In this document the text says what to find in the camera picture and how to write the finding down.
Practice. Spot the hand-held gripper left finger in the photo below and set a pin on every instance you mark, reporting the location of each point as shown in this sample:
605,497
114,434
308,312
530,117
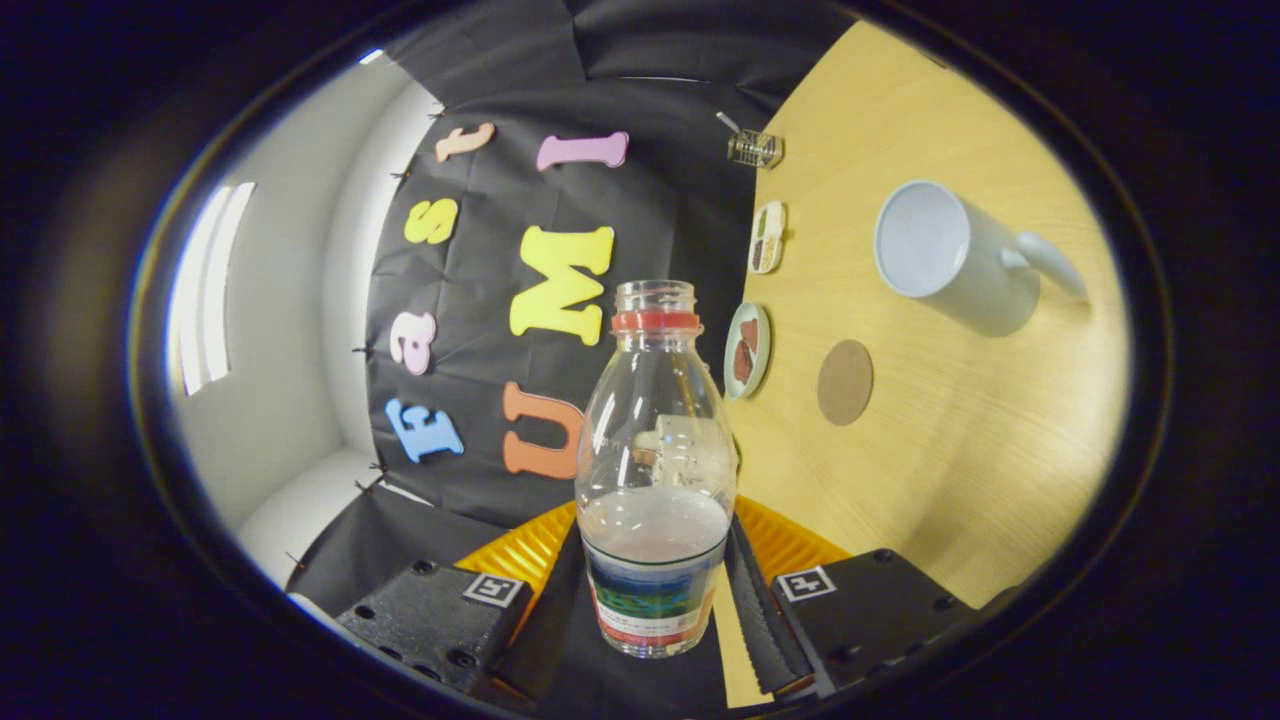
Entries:
555,630

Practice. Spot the clear plastic juice bottle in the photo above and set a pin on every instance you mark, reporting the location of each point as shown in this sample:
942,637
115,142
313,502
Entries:
655,560

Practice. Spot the pale green plate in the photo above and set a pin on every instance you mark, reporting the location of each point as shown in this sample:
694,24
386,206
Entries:
762,330

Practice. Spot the metal spoon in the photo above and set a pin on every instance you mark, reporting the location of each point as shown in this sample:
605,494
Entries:
727,121

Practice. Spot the small divided seasoning dish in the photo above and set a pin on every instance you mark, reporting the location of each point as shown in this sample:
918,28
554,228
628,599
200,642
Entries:
767,237

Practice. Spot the clear glass container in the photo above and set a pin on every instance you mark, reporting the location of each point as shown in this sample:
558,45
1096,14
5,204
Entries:
756,149

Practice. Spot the small ceiling light panel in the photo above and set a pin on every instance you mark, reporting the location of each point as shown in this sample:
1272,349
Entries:
372,56

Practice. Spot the wooden table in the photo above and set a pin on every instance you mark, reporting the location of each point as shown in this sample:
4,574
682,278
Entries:
960,450

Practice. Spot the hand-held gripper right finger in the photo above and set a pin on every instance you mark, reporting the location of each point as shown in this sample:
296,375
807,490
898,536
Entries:
765,620

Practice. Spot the white cup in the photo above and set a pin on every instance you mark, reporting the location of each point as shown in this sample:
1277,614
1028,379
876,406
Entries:
925,240

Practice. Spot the round brown coaster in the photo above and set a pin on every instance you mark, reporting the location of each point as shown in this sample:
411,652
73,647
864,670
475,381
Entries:
845,382

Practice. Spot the brown meat slice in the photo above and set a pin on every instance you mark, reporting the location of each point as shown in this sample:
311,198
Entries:
750,333
742,365

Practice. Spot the large ceiling light panel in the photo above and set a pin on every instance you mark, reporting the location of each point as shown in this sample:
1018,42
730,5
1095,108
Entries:
212,290

